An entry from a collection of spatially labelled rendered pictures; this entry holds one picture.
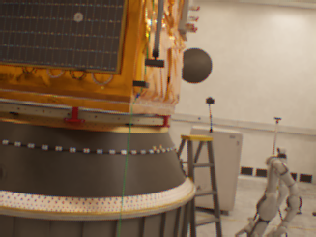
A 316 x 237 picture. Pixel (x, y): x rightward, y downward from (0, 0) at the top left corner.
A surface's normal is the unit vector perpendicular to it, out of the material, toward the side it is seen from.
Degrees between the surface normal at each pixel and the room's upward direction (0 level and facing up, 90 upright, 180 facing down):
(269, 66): 90
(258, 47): 90
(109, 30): 90
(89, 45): 90
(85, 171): 62
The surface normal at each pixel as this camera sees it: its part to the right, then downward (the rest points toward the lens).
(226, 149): -0.14, 0.01
